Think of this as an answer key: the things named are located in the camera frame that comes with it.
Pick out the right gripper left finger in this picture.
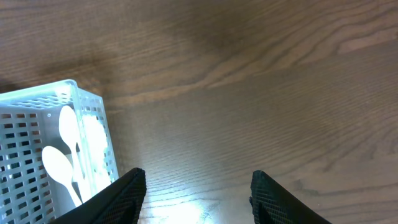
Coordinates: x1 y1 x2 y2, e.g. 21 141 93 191
51 167 147 224

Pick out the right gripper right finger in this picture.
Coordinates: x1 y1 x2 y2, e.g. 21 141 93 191
249 170 330 224

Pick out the white plastic spoon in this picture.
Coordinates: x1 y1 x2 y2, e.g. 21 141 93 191
42 146 82 207
83 115 111 192
58 105 93 203

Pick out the clear white perforated basket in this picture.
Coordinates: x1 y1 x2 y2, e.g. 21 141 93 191
1 80 119 223

